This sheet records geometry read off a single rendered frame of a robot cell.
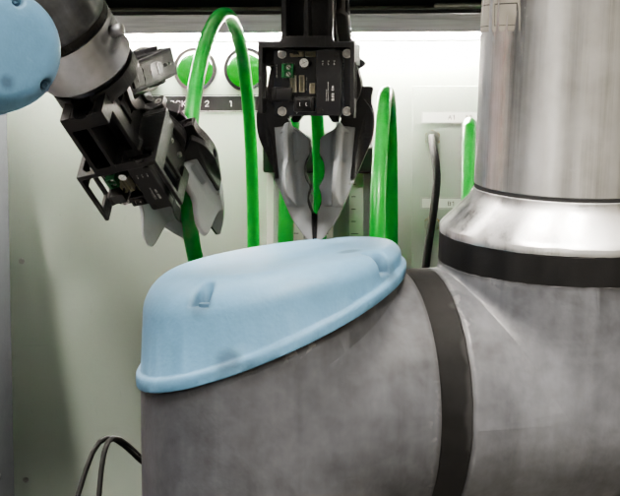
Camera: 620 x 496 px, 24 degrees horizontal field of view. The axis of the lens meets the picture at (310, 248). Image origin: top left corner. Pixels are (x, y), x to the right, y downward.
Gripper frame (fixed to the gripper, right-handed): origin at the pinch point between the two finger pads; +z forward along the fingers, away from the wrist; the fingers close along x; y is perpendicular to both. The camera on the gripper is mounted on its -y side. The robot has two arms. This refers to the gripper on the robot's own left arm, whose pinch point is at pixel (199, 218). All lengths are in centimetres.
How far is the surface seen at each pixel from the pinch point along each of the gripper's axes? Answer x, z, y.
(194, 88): 1.9, -7.9, -8.3
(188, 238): -0.7, -0.1, 2.2
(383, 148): 15.8, 3.0, -7.3
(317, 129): 3.4, 14.7, -25.6
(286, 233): 7.4, 2.7, 1.3
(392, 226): 9.2, 23.5, -17.8
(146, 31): -17.1, 8.7, -42.3
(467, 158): 22.6, 6.6, -7.5
